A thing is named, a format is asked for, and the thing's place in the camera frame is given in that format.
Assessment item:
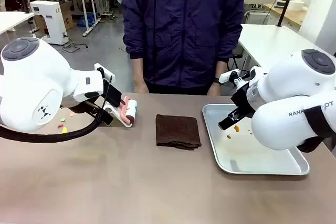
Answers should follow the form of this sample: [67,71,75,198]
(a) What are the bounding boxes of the person in navy jacket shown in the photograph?
[122,0,246,95]

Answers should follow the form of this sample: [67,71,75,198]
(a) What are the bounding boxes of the dark brown cloth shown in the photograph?
[155,114,202,152]

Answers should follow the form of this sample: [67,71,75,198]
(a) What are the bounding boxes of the black arm cable sleeve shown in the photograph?
[297,105,332,154]
[0,76,116,144]

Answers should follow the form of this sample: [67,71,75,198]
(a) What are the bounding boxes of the large white rounded table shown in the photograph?
[237,24,330,70]

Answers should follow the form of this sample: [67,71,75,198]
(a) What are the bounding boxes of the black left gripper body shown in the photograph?
[104,84,123,107]

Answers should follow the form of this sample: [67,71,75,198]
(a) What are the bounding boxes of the brown cardboard box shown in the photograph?
[34,2,75,32]

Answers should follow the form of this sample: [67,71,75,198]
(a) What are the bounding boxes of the black right arm cable sleeve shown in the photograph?
[297,105,332,154]

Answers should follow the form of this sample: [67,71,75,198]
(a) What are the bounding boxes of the pink lint roller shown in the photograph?
[119,96,139,127]

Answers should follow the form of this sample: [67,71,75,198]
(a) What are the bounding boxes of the white box on table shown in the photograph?
[288,0,307,13]

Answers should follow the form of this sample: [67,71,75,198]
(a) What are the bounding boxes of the person's right forearm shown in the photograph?
[132,58,145,81]

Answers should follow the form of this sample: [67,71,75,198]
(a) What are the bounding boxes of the person's left forearm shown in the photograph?
[215,60,229,80]

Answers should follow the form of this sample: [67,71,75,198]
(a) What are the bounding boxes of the white pedestal machine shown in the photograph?
[29,0,70,46]

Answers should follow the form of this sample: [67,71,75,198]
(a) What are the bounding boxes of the black chair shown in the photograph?
[232,47,245,70]

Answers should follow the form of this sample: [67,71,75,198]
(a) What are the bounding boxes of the wooden top table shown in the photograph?
[262,2,307,28]

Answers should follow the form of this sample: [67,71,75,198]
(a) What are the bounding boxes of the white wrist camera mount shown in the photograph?
[93,62,116,79]
[219,68,241,84]

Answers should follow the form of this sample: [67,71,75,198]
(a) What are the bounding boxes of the person's right hand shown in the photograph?
[134,78,150,94]

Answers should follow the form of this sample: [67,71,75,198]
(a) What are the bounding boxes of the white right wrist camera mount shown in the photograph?
[219,68,241,84]

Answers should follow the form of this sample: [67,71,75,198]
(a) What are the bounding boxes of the small white side table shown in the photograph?
[0,11,36,36]

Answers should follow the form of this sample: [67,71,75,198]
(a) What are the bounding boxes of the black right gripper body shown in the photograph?
[230,83,259,120]

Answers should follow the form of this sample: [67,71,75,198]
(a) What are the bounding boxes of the person's left hand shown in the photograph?
[207,83,223,96]

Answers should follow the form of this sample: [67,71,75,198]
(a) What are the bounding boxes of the white folded roller stand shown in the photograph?
[103,103,135,129]

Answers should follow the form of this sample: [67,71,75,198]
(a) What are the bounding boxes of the silver metal tray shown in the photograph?
[202,103,311,176]

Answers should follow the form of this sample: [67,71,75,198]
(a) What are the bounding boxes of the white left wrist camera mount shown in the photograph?
[93,62,116,79]

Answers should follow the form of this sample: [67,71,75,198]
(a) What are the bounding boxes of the blue plastic bag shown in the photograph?
[77,13,97,28]

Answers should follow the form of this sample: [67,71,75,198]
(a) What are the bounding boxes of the black left arm cable sleeve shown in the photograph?
[0,76,116,144]

